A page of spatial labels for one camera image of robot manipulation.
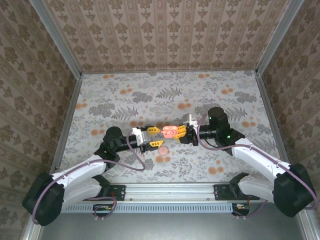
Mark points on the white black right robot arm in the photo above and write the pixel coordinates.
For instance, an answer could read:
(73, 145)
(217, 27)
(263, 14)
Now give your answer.
(260, 157)

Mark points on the small black electronics board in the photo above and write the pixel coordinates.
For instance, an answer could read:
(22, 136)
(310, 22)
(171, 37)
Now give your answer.
(241, 208)
(102, 208)

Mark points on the pink round disc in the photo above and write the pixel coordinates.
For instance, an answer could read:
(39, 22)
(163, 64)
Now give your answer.
(163, 151)

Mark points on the floral table covering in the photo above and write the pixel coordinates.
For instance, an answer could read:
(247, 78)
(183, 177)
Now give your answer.
(150, 87)

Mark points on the aluminium frame post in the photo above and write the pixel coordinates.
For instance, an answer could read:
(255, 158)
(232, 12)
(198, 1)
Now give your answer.
(277, 37)
(57, 40)

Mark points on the pink earbud charging case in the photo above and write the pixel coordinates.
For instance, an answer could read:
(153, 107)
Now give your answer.
(169, 135)

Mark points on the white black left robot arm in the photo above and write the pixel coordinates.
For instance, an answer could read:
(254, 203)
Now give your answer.
(80, 168)

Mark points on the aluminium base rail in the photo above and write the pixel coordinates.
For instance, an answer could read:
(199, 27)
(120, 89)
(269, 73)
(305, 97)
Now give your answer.
(170, 192)

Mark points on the grey metal sheet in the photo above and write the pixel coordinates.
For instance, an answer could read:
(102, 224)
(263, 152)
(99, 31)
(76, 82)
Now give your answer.
(175, 227)

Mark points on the aluminium table side rail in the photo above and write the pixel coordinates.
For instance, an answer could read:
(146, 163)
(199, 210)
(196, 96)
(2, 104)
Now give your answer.
(70, 117)
(268, 110)

